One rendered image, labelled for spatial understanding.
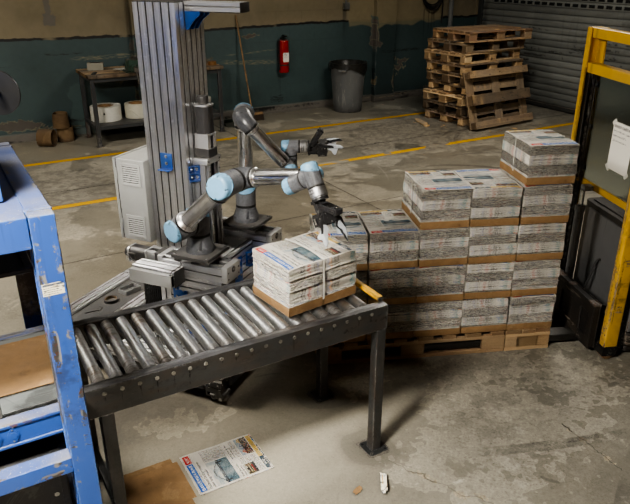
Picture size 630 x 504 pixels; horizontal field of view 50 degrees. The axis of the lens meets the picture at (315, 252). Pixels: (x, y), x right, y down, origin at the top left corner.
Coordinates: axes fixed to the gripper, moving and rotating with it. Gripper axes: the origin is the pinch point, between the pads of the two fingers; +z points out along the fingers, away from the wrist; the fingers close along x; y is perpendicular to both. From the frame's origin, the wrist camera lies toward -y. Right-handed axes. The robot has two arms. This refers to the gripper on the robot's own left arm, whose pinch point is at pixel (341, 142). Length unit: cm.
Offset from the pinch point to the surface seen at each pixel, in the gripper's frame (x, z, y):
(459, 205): 39, 63, 22
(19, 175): 157, -120, -53
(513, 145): 9, 98, -1
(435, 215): 41, 50, 26
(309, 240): 100, -22, 7
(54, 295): 199, -100, -33
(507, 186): 33, 90, 13
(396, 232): 45, 28, 35
